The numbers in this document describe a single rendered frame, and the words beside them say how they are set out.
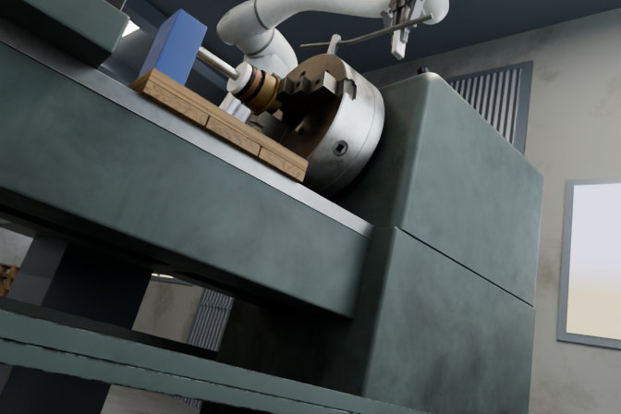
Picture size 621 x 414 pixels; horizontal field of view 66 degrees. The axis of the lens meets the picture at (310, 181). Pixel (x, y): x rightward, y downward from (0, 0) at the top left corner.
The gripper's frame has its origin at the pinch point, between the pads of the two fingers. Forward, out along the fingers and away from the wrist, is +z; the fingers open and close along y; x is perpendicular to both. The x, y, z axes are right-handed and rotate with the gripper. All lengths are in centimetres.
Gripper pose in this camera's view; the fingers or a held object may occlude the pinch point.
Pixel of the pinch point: (398, 43)
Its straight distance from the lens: 119.1
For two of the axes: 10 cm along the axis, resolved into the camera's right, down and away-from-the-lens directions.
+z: -1.7, 8.8, -4.4
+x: 7.1, 4.1, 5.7
